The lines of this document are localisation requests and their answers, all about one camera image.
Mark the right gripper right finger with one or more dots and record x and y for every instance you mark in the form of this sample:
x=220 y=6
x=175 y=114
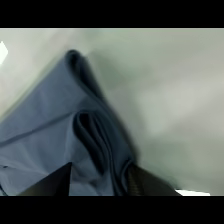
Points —
x=150 y=185

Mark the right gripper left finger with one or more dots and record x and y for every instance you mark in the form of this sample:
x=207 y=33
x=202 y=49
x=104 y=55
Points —
x=55 y=184

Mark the blue shirt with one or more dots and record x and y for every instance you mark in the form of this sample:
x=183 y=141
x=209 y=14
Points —
x=50 y=133

